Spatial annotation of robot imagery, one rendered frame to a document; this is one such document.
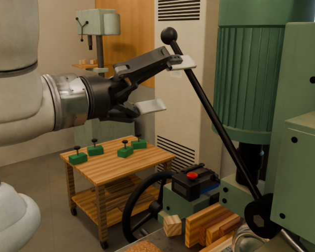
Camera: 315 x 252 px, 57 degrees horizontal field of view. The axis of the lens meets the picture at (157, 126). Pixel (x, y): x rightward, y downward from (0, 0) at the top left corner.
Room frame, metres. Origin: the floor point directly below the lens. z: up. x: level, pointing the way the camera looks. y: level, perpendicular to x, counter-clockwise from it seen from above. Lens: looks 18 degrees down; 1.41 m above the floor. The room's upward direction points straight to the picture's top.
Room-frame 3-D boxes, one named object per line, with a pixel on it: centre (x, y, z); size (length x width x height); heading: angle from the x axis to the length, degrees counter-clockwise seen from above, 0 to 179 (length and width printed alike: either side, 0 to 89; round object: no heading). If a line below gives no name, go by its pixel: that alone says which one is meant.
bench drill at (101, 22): (2.85, 0.54, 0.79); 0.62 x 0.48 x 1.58; 39
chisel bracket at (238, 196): (0.59, -0.22, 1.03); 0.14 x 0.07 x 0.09; 37
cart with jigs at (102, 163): (1.98, 0.30, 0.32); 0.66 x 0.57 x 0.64; 129
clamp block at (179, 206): (0.77, -0.11, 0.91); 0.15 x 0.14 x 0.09; 127
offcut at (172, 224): (0.64, -0.04, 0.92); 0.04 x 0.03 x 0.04; 106
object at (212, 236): (0.64, -0.20, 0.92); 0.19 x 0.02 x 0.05; 127
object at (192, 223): (0.65, -0.16, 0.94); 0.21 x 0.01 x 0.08; 127
